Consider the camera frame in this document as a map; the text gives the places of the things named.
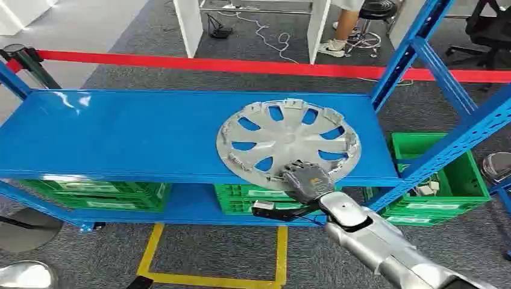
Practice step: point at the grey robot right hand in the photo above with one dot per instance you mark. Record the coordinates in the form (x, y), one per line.
(309, 181)

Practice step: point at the silver plastic hubcap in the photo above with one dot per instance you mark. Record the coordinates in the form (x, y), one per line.
(287, 139)

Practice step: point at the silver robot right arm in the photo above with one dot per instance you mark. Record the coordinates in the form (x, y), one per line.
(379, 243)

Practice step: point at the green plastic crate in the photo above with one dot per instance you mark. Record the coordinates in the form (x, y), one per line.
(100, 195)
(459, 179)
(239, 195)

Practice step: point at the yellow floor tape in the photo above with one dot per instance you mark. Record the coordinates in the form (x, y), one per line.
(281, 255)

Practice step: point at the white plastic part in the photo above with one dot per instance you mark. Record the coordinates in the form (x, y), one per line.
(428, 188)

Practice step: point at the red barrier belt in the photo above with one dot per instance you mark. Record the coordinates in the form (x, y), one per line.
(199, 63)

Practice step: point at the person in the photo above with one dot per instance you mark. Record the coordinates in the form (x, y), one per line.
(345, 24)

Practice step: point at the black power adapter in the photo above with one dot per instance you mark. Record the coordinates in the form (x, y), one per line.
(220, 32)

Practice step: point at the chrome stanchion base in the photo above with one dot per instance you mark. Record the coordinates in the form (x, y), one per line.
(495, 167)

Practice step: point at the black round stool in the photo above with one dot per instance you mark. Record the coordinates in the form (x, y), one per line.
(377, 8)

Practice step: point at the blue metal shelf rack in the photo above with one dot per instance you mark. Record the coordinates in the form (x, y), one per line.
(119, 135)

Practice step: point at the black robot foot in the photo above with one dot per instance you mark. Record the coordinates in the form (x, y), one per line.
(139, 283)

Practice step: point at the black office chair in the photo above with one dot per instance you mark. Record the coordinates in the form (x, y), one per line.
(487, 28)

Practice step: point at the grey round stanchion base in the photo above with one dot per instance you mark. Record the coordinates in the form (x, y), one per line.
(28, 239)

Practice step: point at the white table frame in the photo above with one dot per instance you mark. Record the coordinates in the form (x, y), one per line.
(189, 28)

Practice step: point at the black stanchion post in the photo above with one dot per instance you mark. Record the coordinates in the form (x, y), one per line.
(36, 68)

